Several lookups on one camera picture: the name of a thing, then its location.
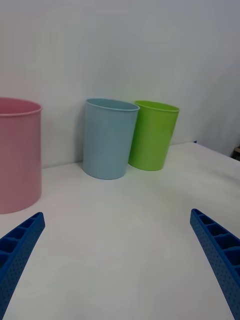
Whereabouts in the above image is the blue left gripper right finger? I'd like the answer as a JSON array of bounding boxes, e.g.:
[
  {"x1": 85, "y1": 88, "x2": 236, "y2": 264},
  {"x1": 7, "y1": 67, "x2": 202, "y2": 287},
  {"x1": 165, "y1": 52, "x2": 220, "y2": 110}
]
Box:
[{"x1": 189, "y1": 208, "x2": 240, "y2": 320}]

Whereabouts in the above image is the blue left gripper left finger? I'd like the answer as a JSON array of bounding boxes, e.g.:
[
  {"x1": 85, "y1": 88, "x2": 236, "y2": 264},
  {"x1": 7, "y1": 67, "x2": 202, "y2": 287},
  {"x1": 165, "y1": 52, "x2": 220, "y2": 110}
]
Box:
[{"x1": 0, "y1": 211, "x2": 46, "y2": 320}]

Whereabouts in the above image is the pink plastic waste bin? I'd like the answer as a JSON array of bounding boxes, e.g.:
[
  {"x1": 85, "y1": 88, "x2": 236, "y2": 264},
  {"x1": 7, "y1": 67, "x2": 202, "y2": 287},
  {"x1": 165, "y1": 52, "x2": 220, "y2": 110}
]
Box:
[{"x1": 0, "y1": 96, "x2": 43, "y2": 215}]

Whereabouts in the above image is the green plastic waste bin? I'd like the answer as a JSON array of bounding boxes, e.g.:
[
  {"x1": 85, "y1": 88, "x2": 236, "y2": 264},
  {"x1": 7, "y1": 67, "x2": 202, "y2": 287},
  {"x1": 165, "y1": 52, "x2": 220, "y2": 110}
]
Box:
[{"x1": 128, "y1": 100, "x2": 181, "y2": 172}]

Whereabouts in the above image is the pale blue plastic waste bin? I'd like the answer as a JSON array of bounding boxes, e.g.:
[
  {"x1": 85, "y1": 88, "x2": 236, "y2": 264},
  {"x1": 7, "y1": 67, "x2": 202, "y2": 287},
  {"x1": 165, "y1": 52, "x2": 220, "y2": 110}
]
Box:
[{"x1": 82, "y1": 97, "x2": 141, "y2": 181}]

